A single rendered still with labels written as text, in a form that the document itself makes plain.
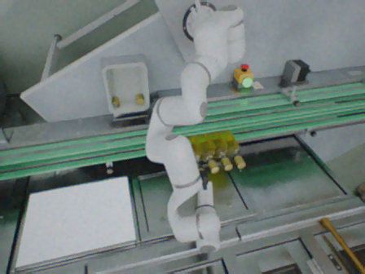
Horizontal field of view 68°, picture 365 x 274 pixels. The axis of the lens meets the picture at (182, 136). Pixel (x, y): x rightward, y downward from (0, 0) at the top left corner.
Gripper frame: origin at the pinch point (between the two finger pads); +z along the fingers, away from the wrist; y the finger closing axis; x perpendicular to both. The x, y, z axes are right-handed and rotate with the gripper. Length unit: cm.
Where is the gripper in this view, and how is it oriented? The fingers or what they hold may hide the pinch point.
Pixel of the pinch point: (203, 178)
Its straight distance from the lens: 106.8
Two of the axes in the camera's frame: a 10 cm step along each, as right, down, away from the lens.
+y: 0.0, -7.6, -6.5
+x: -10.0, 0.0, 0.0
